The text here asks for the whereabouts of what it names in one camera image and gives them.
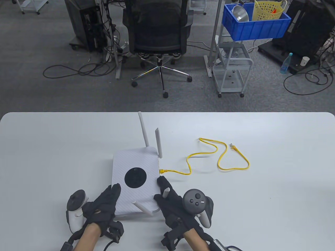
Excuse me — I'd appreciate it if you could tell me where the black equipment rack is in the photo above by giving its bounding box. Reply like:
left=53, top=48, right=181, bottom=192
left=258, top=0, right=335, bottom=73

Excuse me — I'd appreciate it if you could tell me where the grey metal desk leg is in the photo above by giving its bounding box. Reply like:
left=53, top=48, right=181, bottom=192
left=204, top=0, right=223, bottom=78
left=106, top=0, right=123, bottom=79

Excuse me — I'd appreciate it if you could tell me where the grey white hand controller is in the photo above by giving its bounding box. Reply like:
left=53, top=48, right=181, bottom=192
left=182, top=189, right=214, bottom=228
left=65, top=190, right=88, bottom=234

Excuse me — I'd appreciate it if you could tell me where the black wrist bracket module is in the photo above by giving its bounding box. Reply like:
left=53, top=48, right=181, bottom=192
left=106, top=221, right=125, bottom=243
left=160, top=220, right=189, bottom=250

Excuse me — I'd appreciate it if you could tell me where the blue plastic crate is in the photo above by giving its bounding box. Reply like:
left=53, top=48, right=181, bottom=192
left=222, top=3, right=292, bottom=41

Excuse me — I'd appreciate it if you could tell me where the yellow ethernet cable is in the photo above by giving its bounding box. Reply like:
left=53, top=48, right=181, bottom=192
left=160, top=138, right=250, bottom=175

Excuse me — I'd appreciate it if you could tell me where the white router with black circle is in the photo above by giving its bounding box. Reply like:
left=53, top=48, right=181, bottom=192
left=111, top=112, right=163, bottom=217

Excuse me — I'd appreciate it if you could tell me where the white metal rolling cart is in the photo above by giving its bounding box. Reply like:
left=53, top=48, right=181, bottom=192
left=213, top=26, right=254, bottom=98

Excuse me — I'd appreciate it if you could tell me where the person's left hand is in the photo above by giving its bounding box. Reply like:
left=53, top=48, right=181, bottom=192
left=82, top=183, right=121, bottom=231

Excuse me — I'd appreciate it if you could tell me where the person's left forearm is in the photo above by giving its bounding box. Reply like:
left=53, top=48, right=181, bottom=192
left=73, top=224, right=102, bottom=251

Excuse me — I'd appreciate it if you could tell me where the metal bowl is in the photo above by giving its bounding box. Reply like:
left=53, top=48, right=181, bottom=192
left=232, top=4, right=249, bottom=22

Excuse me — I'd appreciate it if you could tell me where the blue water bottle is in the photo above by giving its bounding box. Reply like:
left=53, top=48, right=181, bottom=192
left=280, top=53, right=293, bottom=74

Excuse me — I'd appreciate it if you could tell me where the person's right forearm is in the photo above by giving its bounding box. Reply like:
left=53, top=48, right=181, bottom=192
left=183, top=227, right=210, bottom=251

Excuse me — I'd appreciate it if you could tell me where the black floor cable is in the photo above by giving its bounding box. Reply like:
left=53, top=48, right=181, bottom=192
left=283, top=67, right=335, bottom=95
left=43, top=61, right=111, bottom=79

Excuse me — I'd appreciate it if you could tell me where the yellow plastic basket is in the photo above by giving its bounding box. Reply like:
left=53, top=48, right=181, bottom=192
left=252, top=0, right=288, bottom=21

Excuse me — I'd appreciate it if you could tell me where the black computer tower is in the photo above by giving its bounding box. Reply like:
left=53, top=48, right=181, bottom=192
left=64, top=0, right=108, bottom=52

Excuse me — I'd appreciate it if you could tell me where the black mesh office chair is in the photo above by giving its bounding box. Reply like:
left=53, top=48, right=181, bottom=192
left=122, top=0, right=194, bottom=99

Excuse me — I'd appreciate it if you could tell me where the small white wheeled cart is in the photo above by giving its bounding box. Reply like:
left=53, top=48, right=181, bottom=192
left=12, top=0, right=49, bottom=15
left=188, top=0, right=207, bottom=15

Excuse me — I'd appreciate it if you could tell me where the person's right hand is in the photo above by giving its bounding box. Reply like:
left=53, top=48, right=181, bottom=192
left=154, top=176, right=204, bottom=236

